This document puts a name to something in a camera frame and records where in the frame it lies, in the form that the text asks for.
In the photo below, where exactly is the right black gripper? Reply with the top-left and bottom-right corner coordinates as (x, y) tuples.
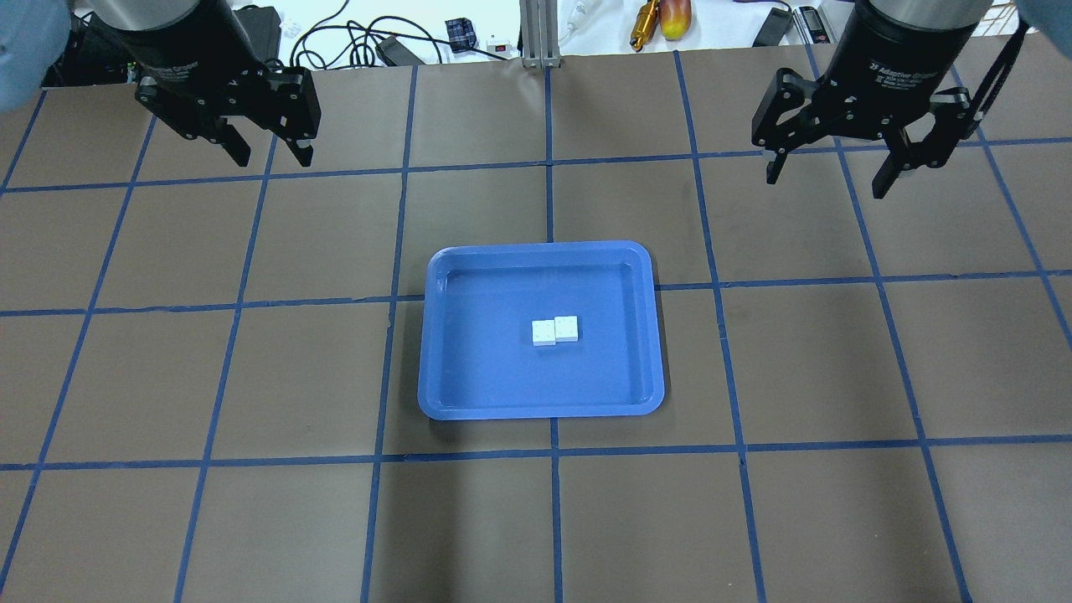
(750, 1), (989, 198)

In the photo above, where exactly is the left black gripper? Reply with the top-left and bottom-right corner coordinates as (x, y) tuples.
(88, 1), (322, 168)

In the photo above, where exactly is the white block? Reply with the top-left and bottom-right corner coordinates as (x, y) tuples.
(553, 314), (580, 343)
(531, 319), (559, 347)

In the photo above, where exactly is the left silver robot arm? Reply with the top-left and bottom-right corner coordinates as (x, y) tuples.
(1, 1), (322, 168)

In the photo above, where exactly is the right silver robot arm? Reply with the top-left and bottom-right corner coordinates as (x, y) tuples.
(751, 1), (1071, 198)

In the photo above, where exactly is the blue plastic tray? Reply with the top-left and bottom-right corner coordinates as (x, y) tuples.
(417, 240), (666, 420)

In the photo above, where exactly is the black power adapter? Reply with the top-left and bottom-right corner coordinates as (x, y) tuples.
(753, 8), (793, 47)

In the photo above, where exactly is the black flat power brick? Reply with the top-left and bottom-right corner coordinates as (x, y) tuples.
(375, 36), (425, 67)

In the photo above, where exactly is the toy mango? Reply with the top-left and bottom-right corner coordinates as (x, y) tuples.
(659, 0), (693, 41)

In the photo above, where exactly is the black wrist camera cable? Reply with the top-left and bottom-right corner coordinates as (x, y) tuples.
(963, 21), (1031, 139)

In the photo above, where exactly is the yellow handled screwdriver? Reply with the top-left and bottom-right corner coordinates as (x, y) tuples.
(628, 0), (660, 53)

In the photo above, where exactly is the aluminium frame post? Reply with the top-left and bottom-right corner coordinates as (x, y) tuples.
(518, 0), (560, 70)

